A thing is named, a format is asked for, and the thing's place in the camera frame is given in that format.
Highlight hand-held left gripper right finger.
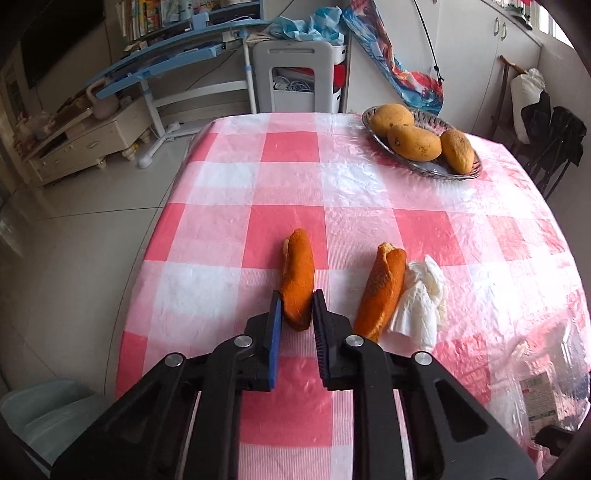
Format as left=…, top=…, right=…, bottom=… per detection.
left=312, top=289, right=539, bottom=480

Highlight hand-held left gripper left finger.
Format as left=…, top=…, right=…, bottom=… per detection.
left=51, top=290, right=283, bottom=480

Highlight long bread roll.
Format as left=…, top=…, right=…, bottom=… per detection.
left=353, top=242, right=408, bottom=343
left=279, top=228, right=315, bottom=331

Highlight crumpled white tissue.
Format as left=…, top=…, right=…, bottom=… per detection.
left=388, top=255, right=448, bottom=350

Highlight red white checked tablecloth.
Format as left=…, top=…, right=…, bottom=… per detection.
left=115, top=112, right=591, bottom=480

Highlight yellow mango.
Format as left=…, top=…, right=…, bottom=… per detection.
left=440, top=128, right=474, bottom=175
left=369, top=104, right=415, bottom=138
left=387, top=124, right=443, bottom=161

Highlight green label packet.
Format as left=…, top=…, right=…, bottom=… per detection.
left=519, top=371, right=560, bottom=439

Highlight clear plastic bag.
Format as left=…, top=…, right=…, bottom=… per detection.
left=508, top=318, right=591, bottom=446

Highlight pale green plastic container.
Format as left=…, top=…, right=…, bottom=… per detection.
left=0, top=378, right=112, bottom=478

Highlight cream low cabinet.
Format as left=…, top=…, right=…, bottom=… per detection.
left=23, top=97, right=155, bottom=186

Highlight white plastic cart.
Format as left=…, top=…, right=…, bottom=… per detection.
left=252, top=41, right=348, bottom=114

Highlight pink kettlebell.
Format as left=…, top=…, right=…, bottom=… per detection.
left=85, top=78, right=122, bottom=121

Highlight dark wooden chair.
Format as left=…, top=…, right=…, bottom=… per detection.
left=489, top=55, right=583, bottom=200

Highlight blue white study desk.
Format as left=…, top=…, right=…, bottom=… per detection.
left=85, top=18, right=273, bottom=169

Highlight blue plastic bag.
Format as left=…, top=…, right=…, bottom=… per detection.
left=270, top=7, right=347, bottom=47

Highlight black jacket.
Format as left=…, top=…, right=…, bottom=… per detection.
left=521, top=91, right=586, bottom=168

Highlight white sack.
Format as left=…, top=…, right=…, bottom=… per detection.
left=509, top=68, right=546, bottom=144

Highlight row of books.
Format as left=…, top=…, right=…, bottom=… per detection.
left=115, top=0, right=222, bottom=43

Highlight black television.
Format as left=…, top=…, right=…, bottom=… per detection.
left=21, top=0, right=107, bottom=90

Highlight black cord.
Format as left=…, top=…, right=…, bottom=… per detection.
left=413, top=0, right=445, bottom=85

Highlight white wall cabinets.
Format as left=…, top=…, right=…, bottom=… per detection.
left=443, top=0, right=544, bottom=136

